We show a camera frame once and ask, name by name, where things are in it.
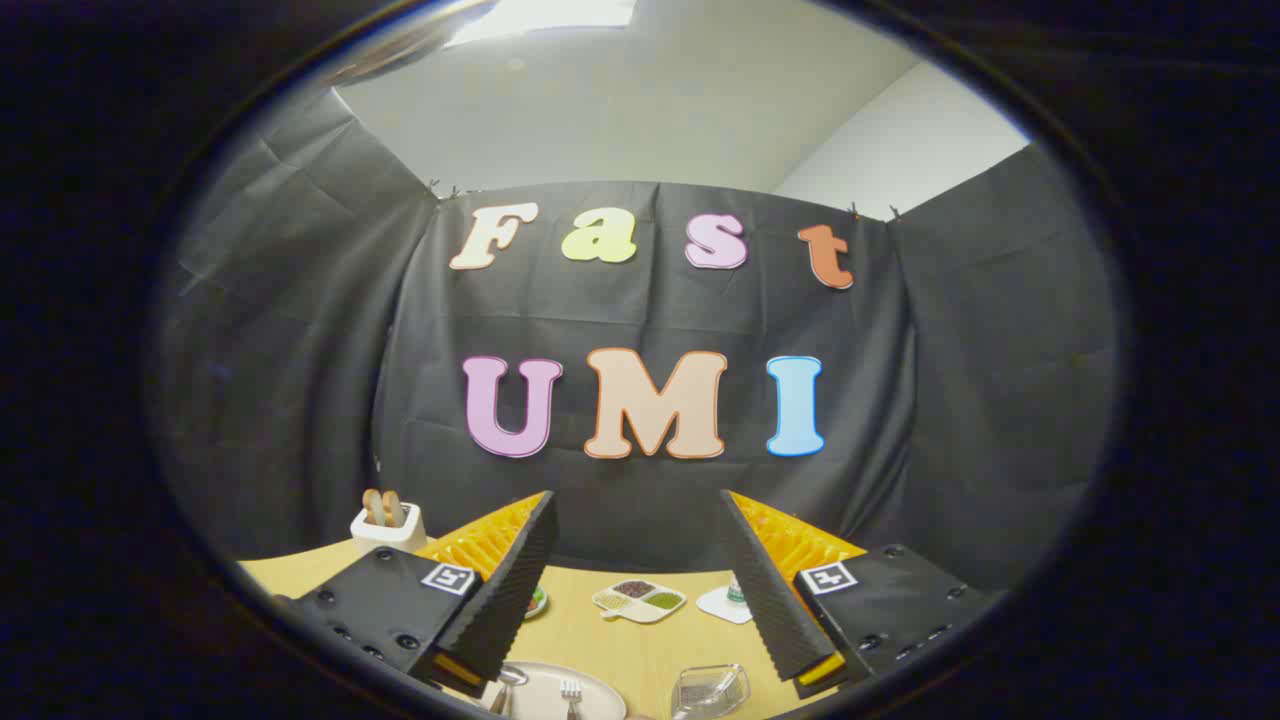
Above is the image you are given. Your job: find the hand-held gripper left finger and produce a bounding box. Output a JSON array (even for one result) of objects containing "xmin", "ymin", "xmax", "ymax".
[{"xmin": 272, "ymin": 490, "xmax": 561, "ymax": 699}]

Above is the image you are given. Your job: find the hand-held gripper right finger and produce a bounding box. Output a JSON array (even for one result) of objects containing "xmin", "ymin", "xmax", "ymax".
[{"xmin": 720, "ymin": 489, "xmax": 1006, "ymax": 701}]

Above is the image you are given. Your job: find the metal spoon with wooden handle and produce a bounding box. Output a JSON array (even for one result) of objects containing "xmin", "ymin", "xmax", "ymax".
[{"xmin": 490, "ymin": 667, "xmax": 529, "ymax": 715}]

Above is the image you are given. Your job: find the white square coaster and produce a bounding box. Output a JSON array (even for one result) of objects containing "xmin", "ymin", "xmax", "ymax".
[{"xmin": 696, "ymin": 585, "xmax": 753, "ymax": 625}]

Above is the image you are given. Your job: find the large white plate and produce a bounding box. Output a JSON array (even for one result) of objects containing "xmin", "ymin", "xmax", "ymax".
[{"xmin": 480, "ymin": 661, "xmax": 628, "ymax": 720}]

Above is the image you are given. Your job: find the cream white toaster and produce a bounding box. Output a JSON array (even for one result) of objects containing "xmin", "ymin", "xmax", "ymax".
[{"xmin": 350, "ymin": 503, "xmax": 428, "ymax": 556}]

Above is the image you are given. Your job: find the white divided seasoning dish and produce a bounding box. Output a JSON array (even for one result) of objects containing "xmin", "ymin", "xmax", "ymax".
[{"xmin": 592, "ymin": 579, "xmax": 687, "ymax": 625}]

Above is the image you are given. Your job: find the clear wire slicer rack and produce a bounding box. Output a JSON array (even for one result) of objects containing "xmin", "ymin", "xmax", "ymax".
[{"xmin": 671, "ymin": 664, "xmax": 751, "ymax": 720}]

